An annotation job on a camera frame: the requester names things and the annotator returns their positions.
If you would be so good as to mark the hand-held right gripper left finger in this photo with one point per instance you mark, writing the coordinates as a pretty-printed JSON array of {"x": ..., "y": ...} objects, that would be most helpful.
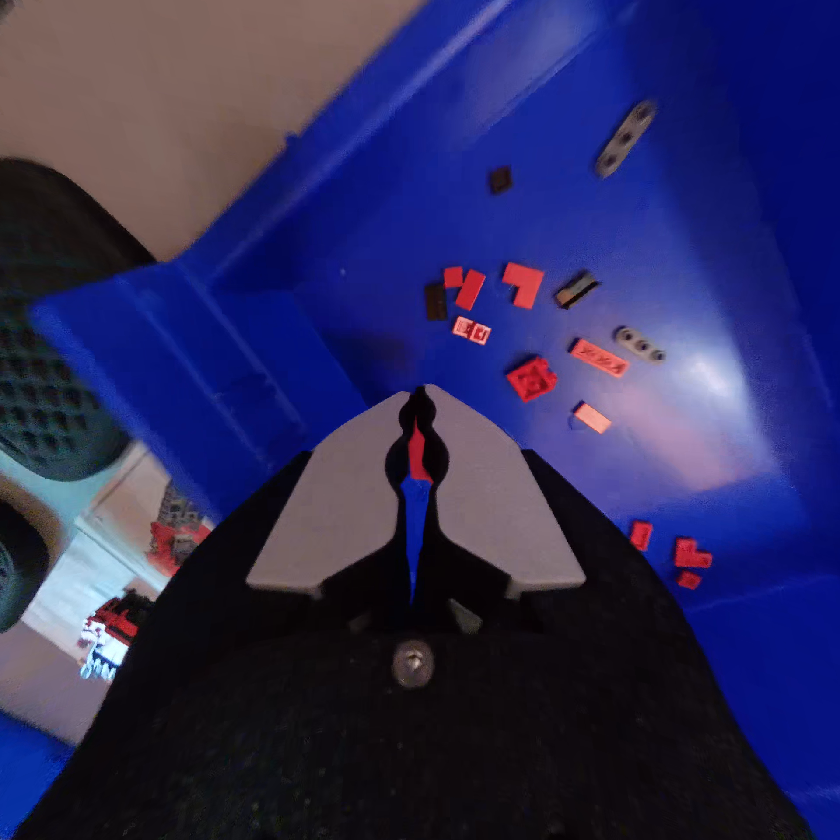
[{"x": 328, "y": 525}]

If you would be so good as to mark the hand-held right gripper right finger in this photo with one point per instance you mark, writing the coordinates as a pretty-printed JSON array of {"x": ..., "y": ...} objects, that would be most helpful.
[{"x": 505, "y": 519}]

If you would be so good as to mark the thin red lego piece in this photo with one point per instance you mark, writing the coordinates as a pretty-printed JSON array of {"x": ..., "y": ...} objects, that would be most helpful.
[{"x": 418, "y": 453}]

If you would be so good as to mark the blue plastic bin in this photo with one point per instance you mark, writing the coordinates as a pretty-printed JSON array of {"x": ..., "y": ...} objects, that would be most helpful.
[
  {"x": 26, "y": 788},
  {"x": 683, "y": 460}
]

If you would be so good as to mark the lego instruction booklet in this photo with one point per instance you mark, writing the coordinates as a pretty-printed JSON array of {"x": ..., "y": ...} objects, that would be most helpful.
[{"x": 112, "y": 525}]

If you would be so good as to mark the red and black lego car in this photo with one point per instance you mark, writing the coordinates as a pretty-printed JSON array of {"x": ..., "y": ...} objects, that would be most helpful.
[{"x": 118, "y": 630}]

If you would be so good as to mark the scattered small lego pieces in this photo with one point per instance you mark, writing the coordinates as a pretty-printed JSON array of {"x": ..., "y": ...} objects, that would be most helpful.
[{"x": 532, "y": 378}]

